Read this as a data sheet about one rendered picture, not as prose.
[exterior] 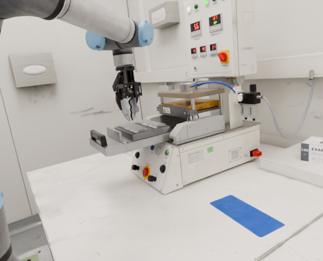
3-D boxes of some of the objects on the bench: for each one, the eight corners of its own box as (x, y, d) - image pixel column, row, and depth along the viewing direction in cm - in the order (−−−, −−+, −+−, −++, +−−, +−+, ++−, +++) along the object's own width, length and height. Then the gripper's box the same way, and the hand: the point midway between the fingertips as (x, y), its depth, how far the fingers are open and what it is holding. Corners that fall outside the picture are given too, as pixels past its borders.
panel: (131, 171, 125) (141, 133, 125) (161, 192, 100) (174, 146, 100) (127, 170, 124) (137, 133, 124) (157, 192, 99) (170, 145, 99)
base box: (213, 145, 152) (210, 116, 148) (266, 160, 120) (265, 125, 116) (129, 170, 127) (124, 137, 123) (169, 199, 95) (164, 155, 91)
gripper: (117, 67, 92) (126, 125, 97) (141, 64, 96) (148, 120, 101) (109, 68, 99) (117, 122, 104) (132, 66, 103) (139, 117, 108)
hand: (129, 117), depth 105 cm, fingers closed
